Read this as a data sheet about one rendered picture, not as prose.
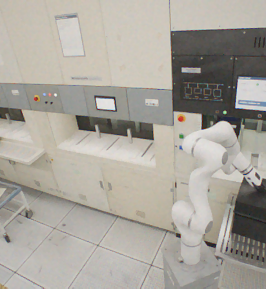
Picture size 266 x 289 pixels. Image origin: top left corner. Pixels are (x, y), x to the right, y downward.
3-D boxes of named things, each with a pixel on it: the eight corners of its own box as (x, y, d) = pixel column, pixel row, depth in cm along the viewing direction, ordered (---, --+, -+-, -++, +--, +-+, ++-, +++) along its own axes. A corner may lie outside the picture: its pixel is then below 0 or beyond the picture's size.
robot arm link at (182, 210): (193, 251, 132) (195, 221, 120) (168, 233, 144) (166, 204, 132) (206, 237, 138) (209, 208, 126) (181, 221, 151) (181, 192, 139)
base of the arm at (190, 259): (184, 276, 139) (184, 257, 129) (169, 251, 155) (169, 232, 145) (212, 264, 143) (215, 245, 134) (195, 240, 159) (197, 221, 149)
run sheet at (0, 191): (-29, 201, 262) (-29, 201, 261) (-16, 187, 282) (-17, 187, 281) (-4, 202, 258) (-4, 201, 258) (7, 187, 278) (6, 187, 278)
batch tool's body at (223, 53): (173, 240, 250) (167, 32, 149) (197, 183, 320) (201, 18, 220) (267, 268, 212) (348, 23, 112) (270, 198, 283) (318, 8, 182)
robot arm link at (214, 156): (190, 216, 140) (214, 231, 129) (176, 226, 132) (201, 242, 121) (204, 134, 120) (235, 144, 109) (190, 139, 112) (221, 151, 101)
